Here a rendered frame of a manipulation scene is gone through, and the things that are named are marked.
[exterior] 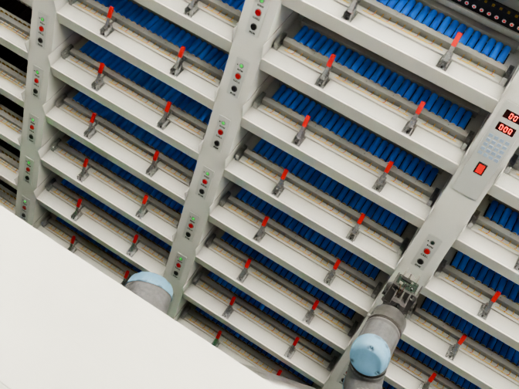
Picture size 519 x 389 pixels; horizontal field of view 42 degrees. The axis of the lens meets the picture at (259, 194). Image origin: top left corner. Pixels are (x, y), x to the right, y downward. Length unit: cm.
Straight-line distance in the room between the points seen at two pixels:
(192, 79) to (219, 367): 153
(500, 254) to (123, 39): 128
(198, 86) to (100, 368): 154
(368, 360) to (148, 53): 113
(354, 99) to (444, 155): 28
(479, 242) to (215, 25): 95
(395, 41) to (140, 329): 127
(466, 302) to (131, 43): 127
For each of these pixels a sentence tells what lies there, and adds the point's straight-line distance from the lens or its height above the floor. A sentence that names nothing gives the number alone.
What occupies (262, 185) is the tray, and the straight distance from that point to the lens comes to 207.
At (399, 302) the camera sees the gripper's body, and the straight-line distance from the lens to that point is 170.
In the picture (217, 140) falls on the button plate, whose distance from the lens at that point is 205.
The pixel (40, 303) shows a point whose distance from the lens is 61.
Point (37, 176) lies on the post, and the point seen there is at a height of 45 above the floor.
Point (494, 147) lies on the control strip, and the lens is 175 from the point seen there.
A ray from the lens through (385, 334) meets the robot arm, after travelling 162.
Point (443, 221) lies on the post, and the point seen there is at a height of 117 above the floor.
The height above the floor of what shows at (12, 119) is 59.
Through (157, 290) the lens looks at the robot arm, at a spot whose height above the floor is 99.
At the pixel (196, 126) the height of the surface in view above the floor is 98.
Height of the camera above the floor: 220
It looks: 38 degrees down
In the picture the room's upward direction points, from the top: 21 degrees clockwise
